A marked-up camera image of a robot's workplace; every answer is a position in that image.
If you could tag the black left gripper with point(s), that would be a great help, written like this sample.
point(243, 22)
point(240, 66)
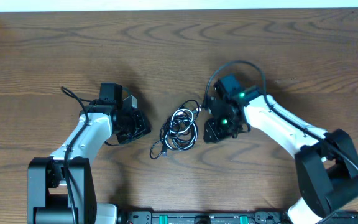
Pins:
point(142, 127)

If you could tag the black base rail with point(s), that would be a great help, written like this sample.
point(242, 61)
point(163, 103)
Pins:
point(197, 217)

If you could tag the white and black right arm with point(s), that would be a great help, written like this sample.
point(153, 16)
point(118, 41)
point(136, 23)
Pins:
point(326, 163)

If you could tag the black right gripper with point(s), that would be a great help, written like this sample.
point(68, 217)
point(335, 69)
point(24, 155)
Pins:
point(211, 126)

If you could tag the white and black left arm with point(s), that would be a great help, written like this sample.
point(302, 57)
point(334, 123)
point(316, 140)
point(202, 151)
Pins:
point(60, 187)

